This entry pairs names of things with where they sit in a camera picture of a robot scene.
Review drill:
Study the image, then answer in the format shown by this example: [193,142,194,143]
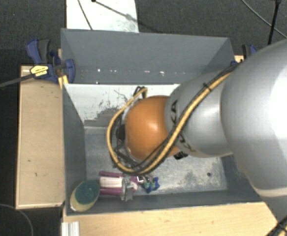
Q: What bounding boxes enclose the grey metal bin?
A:
[60,28,266,216]

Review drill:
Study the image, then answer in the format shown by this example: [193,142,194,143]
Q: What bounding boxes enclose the pale wood board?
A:
[15,63,66,210]

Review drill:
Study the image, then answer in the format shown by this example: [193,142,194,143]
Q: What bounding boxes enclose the green and yellow sponge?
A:
[69,179,101,213]

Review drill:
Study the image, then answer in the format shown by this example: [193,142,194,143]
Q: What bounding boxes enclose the purple and white brush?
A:
[98,171,139,196]

